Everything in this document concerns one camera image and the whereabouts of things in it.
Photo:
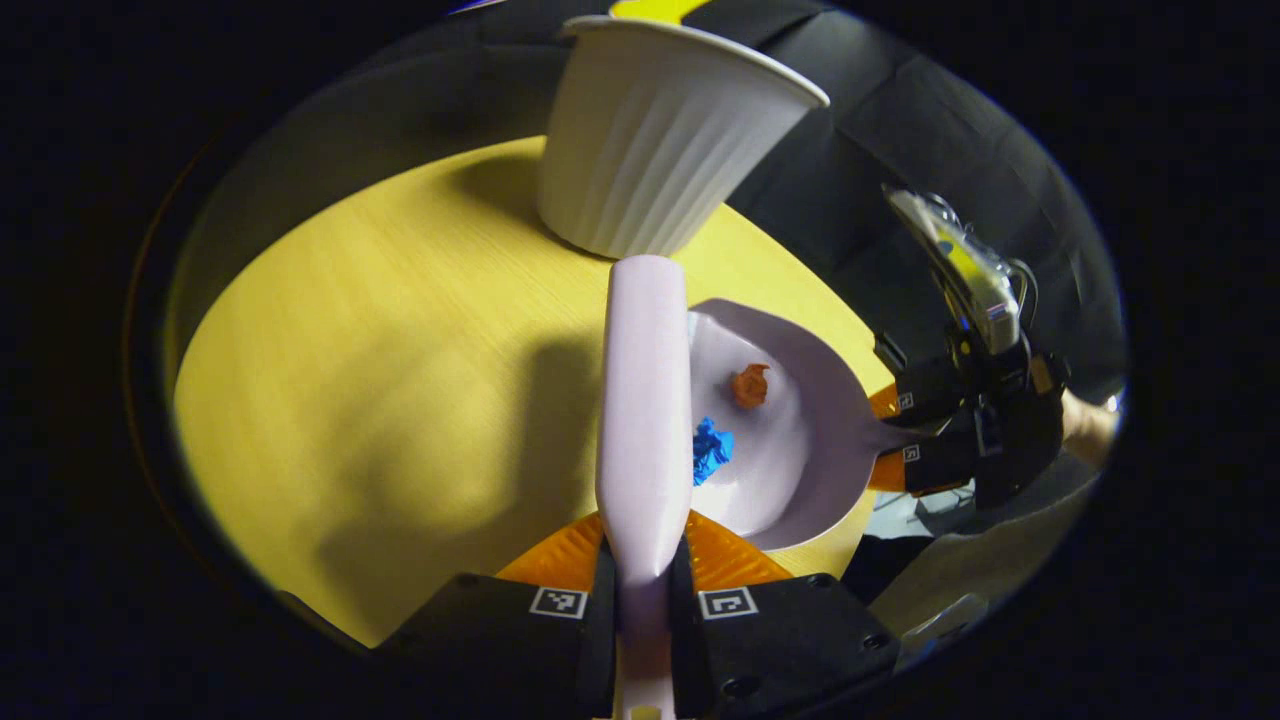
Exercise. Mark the small lilac broom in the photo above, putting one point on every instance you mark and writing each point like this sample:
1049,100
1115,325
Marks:
645,400

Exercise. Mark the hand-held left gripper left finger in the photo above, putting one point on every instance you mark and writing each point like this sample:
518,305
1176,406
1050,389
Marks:
500,640

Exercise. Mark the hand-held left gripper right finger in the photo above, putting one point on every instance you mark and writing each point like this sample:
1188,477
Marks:
790,640

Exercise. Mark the white ribbed garbage bin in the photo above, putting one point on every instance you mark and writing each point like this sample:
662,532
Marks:
650,140

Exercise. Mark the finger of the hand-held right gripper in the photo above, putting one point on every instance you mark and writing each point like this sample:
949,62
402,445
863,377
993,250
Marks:
935,462
925,395

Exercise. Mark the orange paper scrap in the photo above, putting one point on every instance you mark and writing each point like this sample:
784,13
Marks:
750,386

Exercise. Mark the yellow wooden desktop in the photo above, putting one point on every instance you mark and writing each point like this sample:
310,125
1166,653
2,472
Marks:
350,350

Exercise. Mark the blue paper scrap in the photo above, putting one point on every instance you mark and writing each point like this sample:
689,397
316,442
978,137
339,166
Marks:
710,450

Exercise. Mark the lilac plastic dustpan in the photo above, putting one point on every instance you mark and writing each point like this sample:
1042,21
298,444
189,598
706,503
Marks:
790,470

